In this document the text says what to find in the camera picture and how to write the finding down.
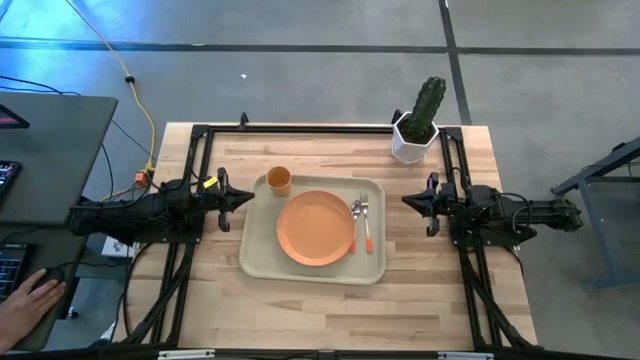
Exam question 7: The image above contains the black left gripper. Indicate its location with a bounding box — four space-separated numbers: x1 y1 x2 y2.
199 167 256 234

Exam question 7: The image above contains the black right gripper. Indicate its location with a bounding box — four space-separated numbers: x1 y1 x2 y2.
401 172 457 238

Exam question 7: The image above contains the orange plastic cup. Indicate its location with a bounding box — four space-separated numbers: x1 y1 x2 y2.
265 165 293 198

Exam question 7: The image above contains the metal fork with orange handle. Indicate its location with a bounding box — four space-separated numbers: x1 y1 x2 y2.
359 192 375 255

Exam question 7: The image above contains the beige plastic tray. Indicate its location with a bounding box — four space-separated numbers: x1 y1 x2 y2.
238 173 388 287

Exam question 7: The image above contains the metal spoon with orange handle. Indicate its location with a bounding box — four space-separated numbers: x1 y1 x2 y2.
349 199 363 255

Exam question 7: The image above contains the orange plastic plate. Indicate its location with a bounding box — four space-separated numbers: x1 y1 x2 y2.
276 190 357 267

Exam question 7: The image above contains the white hexagonal plant pot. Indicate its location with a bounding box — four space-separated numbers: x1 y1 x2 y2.
390 110 441 166

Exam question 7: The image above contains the green cactus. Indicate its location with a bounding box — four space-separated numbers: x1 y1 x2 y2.
401 75 448 145

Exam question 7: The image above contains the white printed paper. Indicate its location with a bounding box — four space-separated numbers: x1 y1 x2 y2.
101 235 137 259

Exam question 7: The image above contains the dark grey desk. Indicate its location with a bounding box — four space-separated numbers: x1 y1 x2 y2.
0 92 120 226

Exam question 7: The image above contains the black computer mouse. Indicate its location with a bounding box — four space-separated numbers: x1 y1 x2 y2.
32 267 66 292

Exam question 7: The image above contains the black keyboard with lit keys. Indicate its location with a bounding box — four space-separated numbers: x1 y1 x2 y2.
0 160 23 206

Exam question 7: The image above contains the black backlit keyboard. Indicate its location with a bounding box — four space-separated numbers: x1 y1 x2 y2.
0 242 29 301

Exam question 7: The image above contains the laptop screen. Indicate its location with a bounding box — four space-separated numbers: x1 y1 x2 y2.
0 103 32 131

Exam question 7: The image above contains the person's hand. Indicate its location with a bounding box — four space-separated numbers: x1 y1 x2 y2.
0 269 67 354

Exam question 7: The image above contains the black aluminium rig frame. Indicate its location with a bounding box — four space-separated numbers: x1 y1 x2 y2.
117 112 539 351

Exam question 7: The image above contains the yellow cable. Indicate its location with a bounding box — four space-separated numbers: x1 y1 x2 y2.
64 0 157 201

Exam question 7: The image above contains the silver metal bracket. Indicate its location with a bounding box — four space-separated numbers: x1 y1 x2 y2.
438 351 495 360
158 349 216 360

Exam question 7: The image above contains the grey metal table frame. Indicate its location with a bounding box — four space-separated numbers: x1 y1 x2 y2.
551 136 640 291

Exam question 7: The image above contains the black floor cable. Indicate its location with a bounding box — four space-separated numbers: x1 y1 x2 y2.
0 74 157 199

